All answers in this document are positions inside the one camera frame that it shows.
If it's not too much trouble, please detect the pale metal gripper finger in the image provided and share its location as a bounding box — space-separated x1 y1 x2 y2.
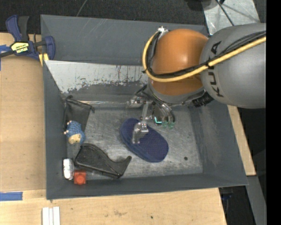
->
131 121 150 145
126 96 147 109

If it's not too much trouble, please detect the dark blue oval pad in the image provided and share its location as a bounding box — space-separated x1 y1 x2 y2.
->
119 118 170 163

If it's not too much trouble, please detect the black curved plastic piece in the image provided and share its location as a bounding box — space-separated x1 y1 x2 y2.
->
74 142 133 180

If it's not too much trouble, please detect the black cloth pouch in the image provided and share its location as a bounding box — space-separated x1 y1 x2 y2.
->
63 95 96 135

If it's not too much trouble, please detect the blue toy hedgehog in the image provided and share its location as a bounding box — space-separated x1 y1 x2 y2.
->
61 120 86 146

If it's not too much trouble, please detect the grey metal bin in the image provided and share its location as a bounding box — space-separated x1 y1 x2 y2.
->
40 14 249 200

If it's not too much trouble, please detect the red-orange small cube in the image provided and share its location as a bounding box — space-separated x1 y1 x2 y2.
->
73 170 88 186

